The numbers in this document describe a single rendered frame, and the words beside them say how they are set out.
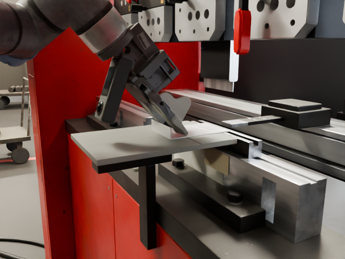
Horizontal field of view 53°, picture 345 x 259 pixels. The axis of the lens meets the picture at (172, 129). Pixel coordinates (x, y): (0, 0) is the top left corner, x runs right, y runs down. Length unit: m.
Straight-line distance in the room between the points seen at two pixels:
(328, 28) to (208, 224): 0.35
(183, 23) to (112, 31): 0.21
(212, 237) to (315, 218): 0.16
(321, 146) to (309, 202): 0.30
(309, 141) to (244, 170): 0.28
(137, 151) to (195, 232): 0.16
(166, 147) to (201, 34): 0.23
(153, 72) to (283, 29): 0.22
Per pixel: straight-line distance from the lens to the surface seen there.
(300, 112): 0.81
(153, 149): 0.56
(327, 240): 0.60
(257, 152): 0.64
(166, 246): 0.68
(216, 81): 0.71
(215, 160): 0.68
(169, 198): 0.69
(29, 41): 0.57
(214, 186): 0.67
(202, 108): 1.19
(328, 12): 0.52
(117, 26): 0.57
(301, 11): 0.49
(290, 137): 0.90
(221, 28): 0.64
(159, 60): 0.60
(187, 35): 0.72
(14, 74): 8.20
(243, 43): 0.53
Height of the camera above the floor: 1.16
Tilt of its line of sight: 14 degrees down
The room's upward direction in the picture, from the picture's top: straight up
